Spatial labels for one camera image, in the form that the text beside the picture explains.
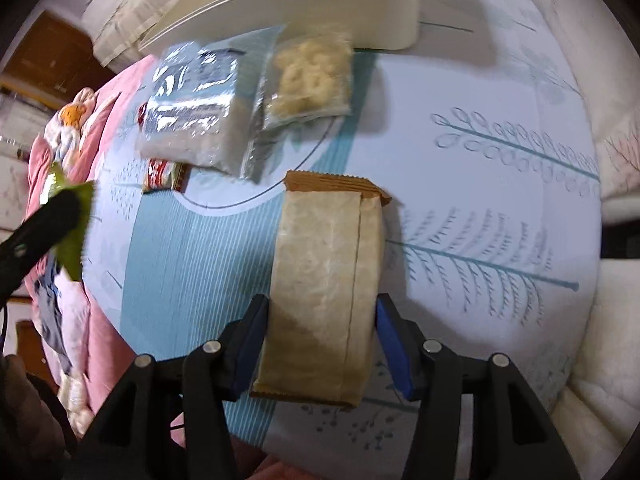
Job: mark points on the white plastic bin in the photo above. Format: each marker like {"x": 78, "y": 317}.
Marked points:
{"x": 350, "y": 10}

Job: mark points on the white lace cover cloth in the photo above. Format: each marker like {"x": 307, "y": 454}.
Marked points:
{"x": 125, "y": 10}

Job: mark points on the red yellow label snack packet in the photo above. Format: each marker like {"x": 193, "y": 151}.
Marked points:
{"x": 165, "y": 176}

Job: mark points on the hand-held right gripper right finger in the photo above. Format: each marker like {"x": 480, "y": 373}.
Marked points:
{"x": 392, "y": 345}

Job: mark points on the cartoon print blanket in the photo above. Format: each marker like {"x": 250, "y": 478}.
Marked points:
{"x": 67, "y": 120}

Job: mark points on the large clear silver snack packet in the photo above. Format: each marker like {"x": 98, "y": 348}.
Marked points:
{"x": 195, "y": 120}

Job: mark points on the brown wooden door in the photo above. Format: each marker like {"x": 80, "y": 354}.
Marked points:
{"x": 55, "y": 50}

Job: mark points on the tree print tablecloth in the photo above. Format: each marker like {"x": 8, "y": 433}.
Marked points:
{"x": 450, "y": 185}

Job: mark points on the white quilted cover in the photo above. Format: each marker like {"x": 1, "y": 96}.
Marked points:
{"x": 600, "y": 400}

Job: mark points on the brown paper snack packet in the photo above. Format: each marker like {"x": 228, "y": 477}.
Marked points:
{"x": 320, "y": 285}

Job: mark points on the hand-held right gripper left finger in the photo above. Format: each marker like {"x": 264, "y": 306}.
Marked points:
{"x": 250, "y": 350}

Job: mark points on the green snack packet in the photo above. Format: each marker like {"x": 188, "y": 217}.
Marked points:
{"x": 75, "y": 255}

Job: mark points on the pink blanket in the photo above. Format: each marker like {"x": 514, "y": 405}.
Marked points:
{"x": 107, "y": 110}

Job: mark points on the blue grey clothes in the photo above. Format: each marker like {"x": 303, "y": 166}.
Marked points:
{"x": 50, "y": 315}

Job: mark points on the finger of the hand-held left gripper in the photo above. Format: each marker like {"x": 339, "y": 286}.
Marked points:
{"x": 45, "y": 225}

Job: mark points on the clear puffed snack packet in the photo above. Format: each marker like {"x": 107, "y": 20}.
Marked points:
{"x": 310, "y": 80}

